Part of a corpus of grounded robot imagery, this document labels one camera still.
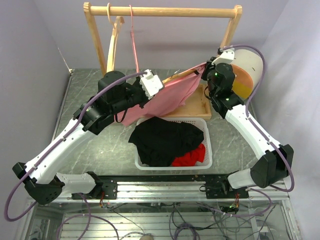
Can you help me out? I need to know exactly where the aluminium mounting rail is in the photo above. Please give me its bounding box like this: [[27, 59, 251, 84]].
[[27, 181, 291, 203]]

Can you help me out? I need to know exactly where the round pastel drawer cabinet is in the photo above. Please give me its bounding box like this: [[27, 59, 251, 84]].
[[231, 49, 263, 100]]

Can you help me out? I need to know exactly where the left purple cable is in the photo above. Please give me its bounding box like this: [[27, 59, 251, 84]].
[[4, 71, 148, 240]]

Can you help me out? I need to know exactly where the pink t shirt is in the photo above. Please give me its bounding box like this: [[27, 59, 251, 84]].
[[117, 63, 205, 126]]

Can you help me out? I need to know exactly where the light wooden hanger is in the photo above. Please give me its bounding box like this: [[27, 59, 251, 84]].
[[106, 3, 125, 73]]

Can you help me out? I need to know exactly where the red t shirt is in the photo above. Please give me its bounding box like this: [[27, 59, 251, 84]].
[[171, 143, 206, 167]]

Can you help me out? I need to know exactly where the black printed t shirt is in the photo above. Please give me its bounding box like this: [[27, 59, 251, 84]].
[[128, 117, 204, 167]]

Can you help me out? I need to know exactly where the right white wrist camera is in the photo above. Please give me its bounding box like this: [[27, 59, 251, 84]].
[[211, 48, 235, 66]]

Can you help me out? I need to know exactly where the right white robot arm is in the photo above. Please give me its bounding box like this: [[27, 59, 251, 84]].
[[201, 57, 295, 198]]

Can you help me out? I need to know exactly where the pink wire hanger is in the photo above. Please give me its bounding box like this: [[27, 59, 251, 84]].
[[129, 5, 139, 72]]

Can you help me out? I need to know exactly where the wooden hanger metal hook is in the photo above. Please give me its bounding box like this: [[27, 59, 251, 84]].
[[162, 68, 196, 85]]

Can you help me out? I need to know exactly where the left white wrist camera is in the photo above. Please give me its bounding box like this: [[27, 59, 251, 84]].
[[139, 69, 165, 100]]

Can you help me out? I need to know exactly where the wooden clothes rack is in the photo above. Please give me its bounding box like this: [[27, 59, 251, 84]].
[[83, 2, 243, 121]]

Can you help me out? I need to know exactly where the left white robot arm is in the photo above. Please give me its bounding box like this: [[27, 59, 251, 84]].
[[12, 69, 164, 205]]

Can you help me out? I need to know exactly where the white plastic basket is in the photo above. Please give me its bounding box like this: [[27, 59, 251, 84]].
[[134, 117, 213, 171]]

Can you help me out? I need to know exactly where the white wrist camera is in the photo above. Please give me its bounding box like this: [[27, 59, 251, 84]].
[[211, 48, 235, 66], [139, 69, 165, 100]]

